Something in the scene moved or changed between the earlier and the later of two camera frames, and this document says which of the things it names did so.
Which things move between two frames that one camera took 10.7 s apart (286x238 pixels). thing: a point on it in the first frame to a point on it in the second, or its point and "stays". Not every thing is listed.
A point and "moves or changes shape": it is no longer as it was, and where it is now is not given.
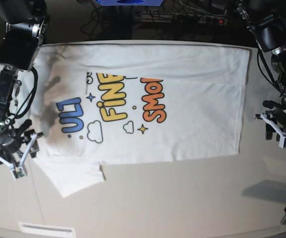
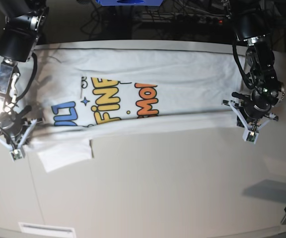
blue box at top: [130, 2] stays
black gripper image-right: [285, 115] to [256, 105]
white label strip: [48, 230] stays
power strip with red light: [200, 20] stays
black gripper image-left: [12, 141] to [13, 123]
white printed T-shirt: [96, 104] moves or changes shape
